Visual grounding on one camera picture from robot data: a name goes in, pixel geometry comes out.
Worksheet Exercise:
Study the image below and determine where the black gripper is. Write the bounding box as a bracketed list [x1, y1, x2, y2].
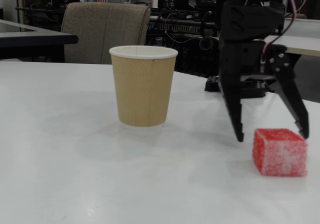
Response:
[217, 0, 310, 143]

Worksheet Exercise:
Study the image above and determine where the red foam cube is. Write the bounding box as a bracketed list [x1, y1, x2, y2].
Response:
[251, 127, 309, 178]

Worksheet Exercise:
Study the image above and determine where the tan ribbed paper cup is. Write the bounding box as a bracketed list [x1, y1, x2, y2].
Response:
[108, 45, 179, 128]

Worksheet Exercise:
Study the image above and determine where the white office table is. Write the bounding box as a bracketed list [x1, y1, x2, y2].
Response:
[264, 17, 320, 59]

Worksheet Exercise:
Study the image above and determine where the black equipment rack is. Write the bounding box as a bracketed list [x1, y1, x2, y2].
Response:
[146, 8, 221, 77]

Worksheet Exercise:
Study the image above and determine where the grey fabric chair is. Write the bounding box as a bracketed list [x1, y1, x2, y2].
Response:
[60, 1, 152, 65]

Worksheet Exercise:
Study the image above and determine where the dark-edged office table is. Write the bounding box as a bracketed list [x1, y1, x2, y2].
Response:
[0, 18, 80, 62]

